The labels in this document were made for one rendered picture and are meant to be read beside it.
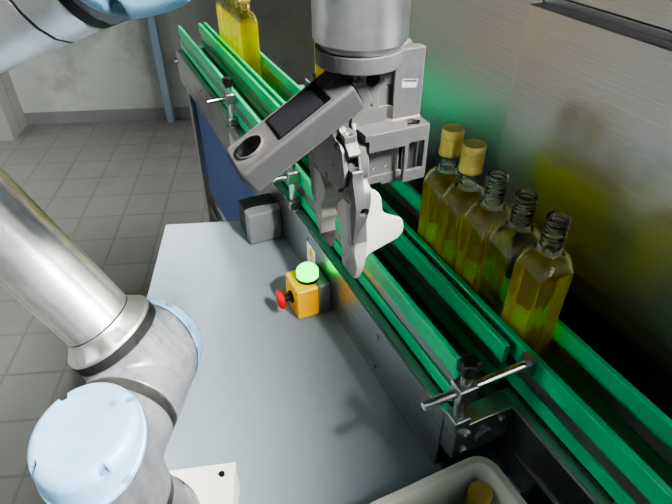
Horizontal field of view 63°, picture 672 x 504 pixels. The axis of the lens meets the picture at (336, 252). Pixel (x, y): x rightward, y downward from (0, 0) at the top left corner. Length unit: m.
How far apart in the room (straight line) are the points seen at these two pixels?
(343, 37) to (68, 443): 0.47
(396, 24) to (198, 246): 0.96
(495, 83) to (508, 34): 0.08
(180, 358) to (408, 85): 0.43
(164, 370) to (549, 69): 0.66
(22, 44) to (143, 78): 3.49
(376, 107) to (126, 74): 3.44
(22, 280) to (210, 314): 0.53
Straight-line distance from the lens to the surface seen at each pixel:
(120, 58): 3.84
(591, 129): 0.83
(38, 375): 2.23
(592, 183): 0.84
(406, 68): 0.47
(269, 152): 0.43
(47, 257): 0.65
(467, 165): 0.82
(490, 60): 1.02
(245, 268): 1.22
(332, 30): 0.43
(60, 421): 0.66
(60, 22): 0.34
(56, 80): 4.00
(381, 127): 0.47
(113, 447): 0.61
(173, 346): 0.71
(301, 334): 1.06
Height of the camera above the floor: 1.51
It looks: 37 degrees down
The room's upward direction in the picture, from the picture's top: straight up
